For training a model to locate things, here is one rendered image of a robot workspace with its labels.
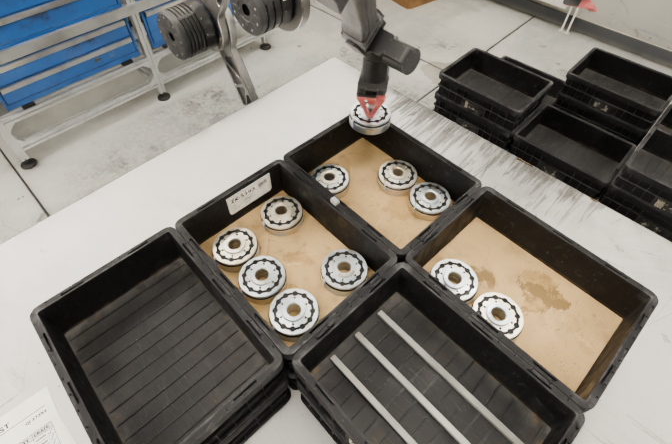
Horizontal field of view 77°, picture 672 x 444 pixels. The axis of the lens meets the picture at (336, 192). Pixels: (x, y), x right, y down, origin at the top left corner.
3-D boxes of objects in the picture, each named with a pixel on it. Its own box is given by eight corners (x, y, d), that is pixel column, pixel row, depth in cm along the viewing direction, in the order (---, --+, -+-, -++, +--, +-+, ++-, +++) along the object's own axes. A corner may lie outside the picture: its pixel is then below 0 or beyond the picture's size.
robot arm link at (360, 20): (348, -116, 46) (298, -24, 48) (393, -89, 46) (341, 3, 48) (364, 2, 88) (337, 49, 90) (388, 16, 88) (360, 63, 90)
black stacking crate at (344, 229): (186, 253, 102) (173, 225, 93) (284, 188, 115) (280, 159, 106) (292, 379, 83) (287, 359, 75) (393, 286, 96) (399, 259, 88)
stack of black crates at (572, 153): (489, 187, 204) (512, 134, 178) (521, 156, 218) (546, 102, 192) (570, 236, 186) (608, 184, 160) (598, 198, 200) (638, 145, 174)
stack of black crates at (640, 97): (530, 146, 222) (566, 72, 188) (556, 119, 236) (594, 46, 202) (607, 187, 204) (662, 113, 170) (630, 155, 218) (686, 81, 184)
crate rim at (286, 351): (174, 229, 95) (171, 223, 93) (280, 163, 108) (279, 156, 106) (288, 364, 76) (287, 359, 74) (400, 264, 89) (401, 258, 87)
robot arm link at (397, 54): (364, 1, 85) (342, 40, 86) (409, 21, 80) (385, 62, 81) (387, 28, 95) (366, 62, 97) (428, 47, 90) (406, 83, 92)
